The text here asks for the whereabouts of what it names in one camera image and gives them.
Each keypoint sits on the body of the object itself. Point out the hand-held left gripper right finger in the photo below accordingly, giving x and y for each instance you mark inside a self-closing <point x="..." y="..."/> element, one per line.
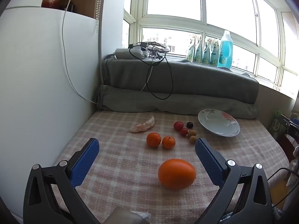
<point x="208" y="158"/>

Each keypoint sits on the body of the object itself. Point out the white power adapter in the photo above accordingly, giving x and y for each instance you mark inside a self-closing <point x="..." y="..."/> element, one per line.
<point x="137" y="50"/>

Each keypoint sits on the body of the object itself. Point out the pink checked cloth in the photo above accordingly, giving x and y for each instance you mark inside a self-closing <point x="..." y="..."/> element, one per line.
<point x="116" y="168"/>

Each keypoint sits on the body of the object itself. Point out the small tangerine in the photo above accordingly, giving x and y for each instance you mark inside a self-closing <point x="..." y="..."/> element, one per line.
<point x="168" y="142"/>
<point x="153" y="139"/>

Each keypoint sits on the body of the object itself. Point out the person's right hand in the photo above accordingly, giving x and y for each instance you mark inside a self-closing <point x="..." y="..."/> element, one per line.
<point x="295" y="161"/>

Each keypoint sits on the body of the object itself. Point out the white cabinet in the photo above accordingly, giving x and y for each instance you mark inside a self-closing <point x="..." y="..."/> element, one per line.
<point x="30" y="98"/>

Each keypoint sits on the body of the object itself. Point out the large orange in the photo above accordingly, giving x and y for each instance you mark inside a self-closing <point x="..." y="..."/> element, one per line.
<point x="176" y="173"/>

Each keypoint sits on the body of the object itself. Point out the white floral plate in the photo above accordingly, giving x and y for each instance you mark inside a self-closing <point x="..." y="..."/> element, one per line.
<point x="218" y="123"/>

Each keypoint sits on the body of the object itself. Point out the white window frame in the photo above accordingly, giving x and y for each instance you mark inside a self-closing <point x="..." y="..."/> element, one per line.
<point x="203" y="28"/>

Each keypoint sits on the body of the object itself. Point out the white power strip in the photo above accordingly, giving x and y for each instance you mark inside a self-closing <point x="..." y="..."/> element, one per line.
<point x="122" y="53"/>

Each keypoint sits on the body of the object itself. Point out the blue detergent bottle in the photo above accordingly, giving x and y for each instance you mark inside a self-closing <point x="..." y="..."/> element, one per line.
<point x="225" y="51"/>

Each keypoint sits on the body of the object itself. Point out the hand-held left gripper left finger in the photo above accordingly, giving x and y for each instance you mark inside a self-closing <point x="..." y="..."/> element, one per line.
<point x="85" y="161"/>

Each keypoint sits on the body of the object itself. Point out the dark purple grape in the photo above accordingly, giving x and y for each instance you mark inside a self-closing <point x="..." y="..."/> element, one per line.
<point x="189" y="124"/>

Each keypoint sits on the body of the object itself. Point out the grey fleece blanket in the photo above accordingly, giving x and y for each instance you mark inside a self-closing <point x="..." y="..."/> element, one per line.
<point x="130" y="102"/>
<point x="198" y="79"/>

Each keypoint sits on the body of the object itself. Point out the peeled pomelo segment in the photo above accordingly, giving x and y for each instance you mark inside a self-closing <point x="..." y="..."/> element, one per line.
<point x="143" y="126"/>

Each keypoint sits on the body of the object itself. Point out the red cherry tomato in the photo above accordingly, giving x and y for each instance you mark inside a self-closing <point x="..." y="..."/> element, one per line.
<point x="183" y="131"/>
<point x="178" y="126"/>

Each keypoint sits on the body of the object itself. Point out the green carton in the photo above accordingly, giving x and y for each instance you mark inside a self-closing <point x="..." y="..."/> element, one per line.
<point x="276" y="123"/>

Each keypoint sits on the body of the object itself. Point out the brown longan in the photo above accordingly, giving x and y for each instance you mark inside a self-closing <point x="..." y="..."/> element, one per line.
<point x="193" y="133"/>
<point x="192" y="139"/>

